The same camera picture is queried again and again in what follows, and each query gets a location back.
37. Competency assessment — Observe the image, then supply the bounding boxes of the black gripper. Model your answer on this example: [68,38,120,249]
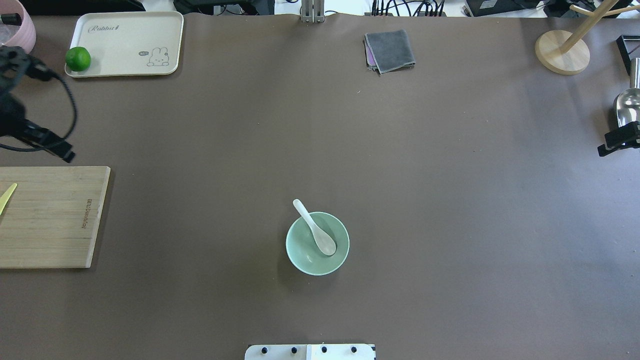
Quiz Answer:
[0,92,76,163]

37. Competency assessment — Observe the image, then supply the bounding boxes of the light green bowl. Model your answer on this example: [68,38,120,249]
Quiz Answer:
[285,211,351,276]

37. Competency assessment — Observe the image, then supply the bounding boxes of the white plastic spoon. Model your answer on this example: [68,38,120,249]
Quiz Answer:
[292,198,337,256]

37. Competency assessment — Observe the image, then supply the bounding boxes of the pink ribbed bowl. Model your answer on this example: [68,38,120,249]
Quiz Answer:
[0,0,37,54]

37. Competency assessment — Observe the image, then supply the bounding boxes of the metal scoop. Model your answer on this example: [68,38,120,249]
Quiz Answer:
[614,57,640,128]

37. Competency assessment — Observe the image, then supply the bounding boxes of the yellow plastic knife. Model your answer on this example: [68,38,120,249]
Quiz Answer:
[0,183,18,215]

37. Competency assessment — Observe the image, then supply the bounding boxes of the bamboo cutting board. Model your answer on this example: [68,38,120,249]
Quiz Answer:
[0,166,111,269]

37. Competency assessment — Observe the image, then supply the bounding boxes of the green lime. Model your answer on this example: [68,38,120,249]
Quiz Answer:
[65,47,92,72]

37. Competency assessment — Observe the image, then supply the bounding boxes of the wooden mug tree stand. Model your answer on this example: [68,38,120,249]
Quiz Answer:
[534,0,640,76]

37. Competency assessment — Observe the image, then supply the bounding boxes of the cream rabbit tray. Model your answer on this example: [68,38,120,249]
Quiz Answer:
[64,11,185,78]

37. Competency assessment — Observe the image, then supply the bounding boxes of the grey folded cloth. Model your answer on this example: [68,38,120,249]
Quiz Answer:
[363,29,416,75]

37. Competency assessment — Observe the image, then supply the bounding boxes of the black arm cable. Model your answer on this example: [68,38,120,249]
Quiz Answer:
[0,72,79,152]

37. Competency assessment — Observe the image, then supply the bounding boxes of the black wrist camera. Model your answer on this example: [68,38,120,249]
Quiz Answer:
[0,45,58,97]

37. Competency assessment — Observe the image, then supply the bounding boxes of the aluminium frame post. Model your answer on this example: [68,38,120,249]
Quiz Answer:
[300,0,325,24]

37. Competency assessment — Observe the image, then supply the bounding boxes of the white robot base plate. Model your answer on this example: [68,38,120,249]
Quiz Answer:
[244,343,377,360]

